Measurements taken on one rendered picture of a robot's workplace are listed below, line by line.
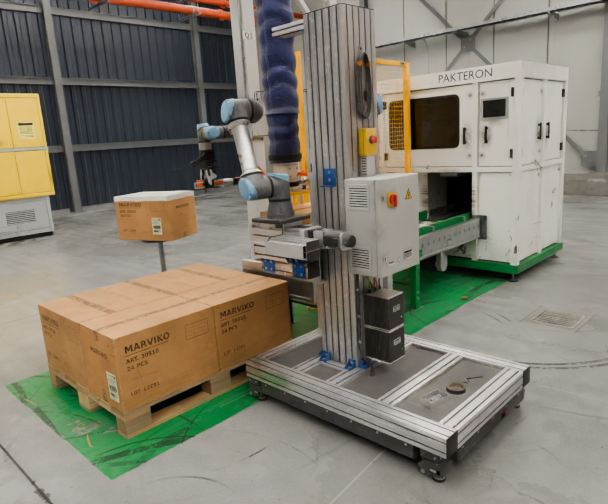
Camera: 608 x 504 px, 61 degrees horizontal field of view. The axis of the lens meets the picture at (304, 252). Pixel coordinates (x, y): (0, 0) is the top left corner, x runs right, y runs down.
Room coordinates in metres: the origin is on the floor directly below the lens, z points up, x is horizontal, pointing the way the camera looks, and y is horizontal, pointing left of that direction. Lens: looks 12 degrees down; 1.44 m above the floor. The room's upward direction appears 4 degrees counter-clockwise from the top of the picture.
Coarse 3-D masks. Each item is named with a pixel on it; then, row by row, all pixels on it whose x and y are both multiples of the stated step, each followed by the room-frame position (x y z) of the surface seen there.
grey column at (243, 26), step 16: (240, 0) 4.59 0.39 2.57; (240, 16) 4.60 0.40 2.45; (240, 32) 4.59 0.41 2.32; (240, 48) 4.63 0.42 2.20; (256, 48) 4.68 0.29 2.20; (240, 64) 4.64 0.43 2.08; (256, 64) 4.67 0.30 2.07; (240, 80) 4.65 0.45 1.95; (256, 80) 4.66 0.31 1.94; (240, 96) 4.67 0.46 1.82; (256, 96) 4.65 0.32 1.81; (256, 144) 4.61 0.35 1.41; (256, 208) 4.61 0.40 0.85
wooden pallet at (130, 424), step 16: (64, 384) 3.04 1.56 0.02; (192, 384) 2.67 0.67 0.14; (208, 384) 2.77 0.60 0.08; (224, 384) 2.82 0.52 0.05; (240, 384) 2.91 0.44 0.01; (80, 400) 2.77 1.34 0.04; (96, 400) 2.60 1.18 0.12; (160, 400) 2.53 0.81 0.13; (192, 400) 2.71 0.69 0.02; (208, 400) 2.74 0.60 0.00; (128, 416) 2.40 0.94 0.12; (144, 416) 2.46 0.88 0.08; (160, 416) 2.56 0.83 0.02; (128, 432) 2.39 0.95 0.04
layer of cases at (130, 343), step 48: (144, 288) 3.28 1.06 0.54; (192, 288) 3.20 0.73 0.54; (240, 288) 3.13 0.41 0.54; (48, 336) 3.01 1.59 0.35; (96, 336) 2.51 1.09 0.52; (144, 336) 2.50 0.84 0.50; (192, 336) 2.70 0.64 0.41; (240, 336) 2.93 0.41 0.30; (288, 336) 3.21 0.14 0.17; (96, 384) 2.58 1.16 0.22; (144, 384) 2.47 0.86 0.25
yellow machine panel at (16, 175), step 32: (0, 96) 8.99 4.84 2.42; (32, 96) 9.35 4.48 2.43; (0, 128) 8.93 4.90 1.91; (32, 128) 9.28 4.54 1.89; (0, 160) 8.86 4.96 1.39; (32, 160) 9.22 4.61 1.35; (0, 192) 8.80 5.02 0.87; (32, 192) 9.15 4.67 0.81; (0, 224) 8.78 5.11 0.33; (32, 224) 9.14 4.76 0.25
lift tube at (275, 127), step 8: (272, 64) 3.44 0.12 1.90; (272, 120) 3.46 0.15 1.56; (280, 120) 3.44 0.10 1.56; (288, 120) 3.45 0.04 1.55; (296, 120) 3.52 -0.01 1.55; (272, 128) 3.47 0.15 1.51; (280, 128) 3.44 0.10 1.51; (288, 128) 3.45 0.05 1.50; (296, 128) 3.49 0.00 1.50; (272, 136) 3.47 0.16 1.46; (280, 136) 3.45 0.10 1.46; (288, 136) 3.46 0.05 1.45; (296, 136) 3.50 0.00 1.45; (272, 144) 3.48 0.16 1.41; (280, 144) 3.45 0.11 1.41; (288, 144) 3.45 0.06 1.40; (296, 144) 3.48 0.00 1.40; (272, 152) 3.48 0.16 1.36; (280, 152) 3.45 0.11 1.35; (288, 152) 3.45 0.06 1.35; (296, 152) 3.48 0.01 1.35; (288, 160) 3.45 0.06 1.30; (296, 160) 3.47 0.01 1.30
